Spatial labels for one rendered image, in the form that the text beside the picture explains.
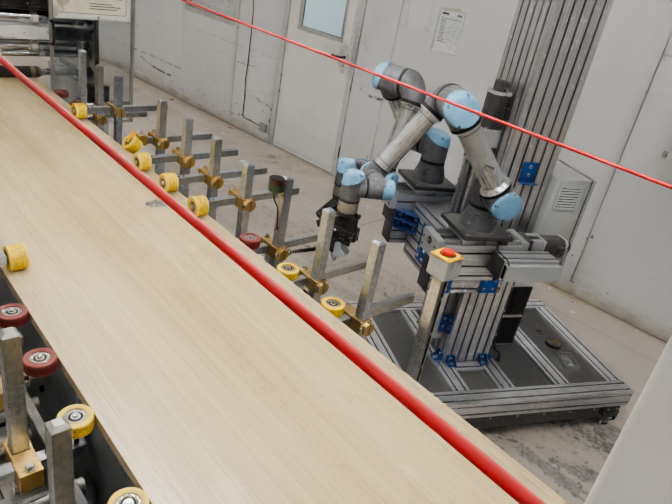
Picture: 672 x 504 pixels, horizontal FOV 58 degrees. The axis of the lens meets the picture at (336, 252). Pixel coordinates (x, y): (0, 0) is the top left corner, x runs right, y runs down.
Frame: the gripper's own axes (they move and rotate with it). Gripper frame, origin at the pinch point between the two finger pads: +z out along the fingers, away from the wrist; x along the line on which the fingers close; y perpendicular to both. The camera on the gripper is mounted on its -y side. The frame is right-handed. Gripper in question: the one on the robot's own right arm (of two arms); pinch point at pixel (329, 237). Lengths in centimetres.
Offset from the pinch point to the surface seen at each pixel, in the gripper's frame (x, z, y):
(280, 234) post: -5.8, -10.5, -32.2
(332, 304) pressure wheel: -51, -8, -43
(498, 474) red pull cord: -159, -93, -144
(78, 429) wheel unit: -64, -9, -130
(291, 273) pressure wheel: -29, -8, -44
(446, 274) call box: -83, -36, -34
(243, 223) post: 19.2, -3.6, -32.1
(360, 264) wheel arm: -26.5, -2.1, -6.7
